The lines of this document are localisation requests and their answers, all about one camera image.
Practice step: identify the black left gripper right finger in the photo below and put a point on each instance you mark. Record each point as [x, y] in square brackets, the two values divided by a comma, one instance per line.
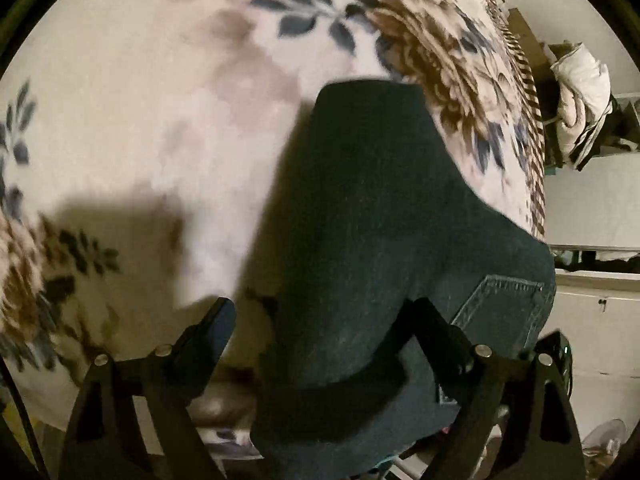
[540, 439]

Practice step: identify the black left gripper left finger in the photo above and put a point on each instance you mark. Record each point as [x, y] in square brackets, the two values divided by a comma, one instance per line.
[104, 440]

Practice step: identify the dark blue denim jeans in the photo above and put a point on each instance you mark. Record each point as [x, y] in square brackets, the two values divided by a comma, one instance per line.
[371, 212]

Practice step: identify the white cabinet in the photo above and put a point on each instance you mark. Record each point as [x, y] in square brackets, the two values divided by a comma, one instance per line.
[597, 208]

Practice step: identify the white floral bed blanket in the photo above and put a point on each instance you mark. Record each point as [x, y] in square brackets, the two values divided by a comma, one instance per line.
[140, 140]

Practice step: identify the white bundled cloth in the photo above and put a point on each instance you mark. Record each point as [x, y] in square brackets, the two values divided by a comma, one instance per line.
[584, 104]

